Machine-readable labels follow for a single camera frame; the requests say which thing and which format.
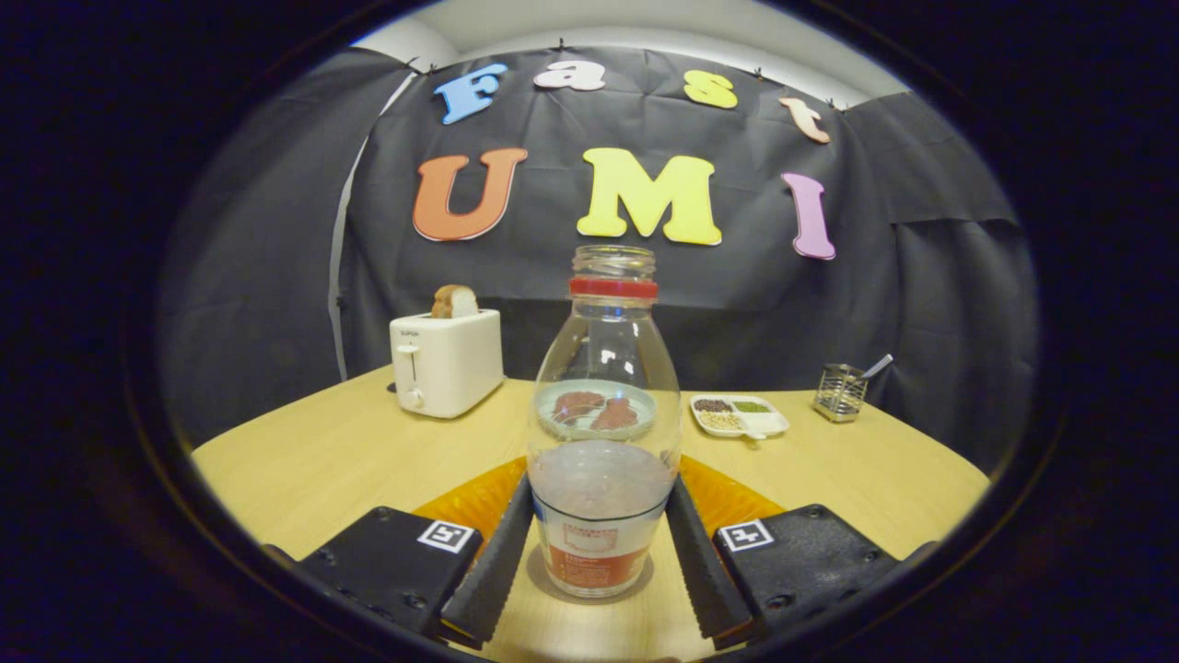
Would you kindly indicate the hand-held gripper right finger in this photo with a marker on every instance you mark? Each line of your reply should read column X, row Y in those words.
column 702, row 580

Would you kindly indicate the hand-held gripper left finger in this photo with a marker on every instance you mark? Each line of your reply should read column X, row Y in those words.
column 502, row 575

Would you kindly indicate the clear juice bottle red collar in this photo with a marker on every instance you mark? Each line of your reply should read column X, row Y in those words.
column 603, row 497

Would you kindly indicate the white divided dish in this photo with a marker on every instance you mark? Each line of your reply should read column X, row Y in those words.
column 737, row 419

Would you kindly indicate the pale green plate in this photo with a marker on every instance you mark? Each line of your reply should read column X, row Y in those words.
column 594, row 435

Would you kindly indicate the brown meat piece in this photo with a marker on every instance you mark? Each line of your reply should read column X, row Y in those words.
column 576, row 405
column 615, row 416

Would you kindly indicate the white toaster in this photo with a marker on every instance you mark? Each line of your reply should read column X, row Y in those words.
column 451, row 364

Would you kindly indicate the wooden table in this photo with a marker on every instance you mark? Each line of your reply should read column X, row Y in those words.
column 304, row 460

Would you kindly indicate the metal spoon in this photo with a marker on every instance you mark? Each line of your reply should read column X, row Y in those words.
column 878, row 366

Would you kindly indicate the bread slice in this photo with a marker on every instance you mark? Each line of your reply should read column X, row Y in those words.
column 455, row 302

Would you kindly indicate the black backdrop cloth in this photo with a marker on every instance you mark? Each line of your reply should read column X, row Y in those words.
column 276, row 276

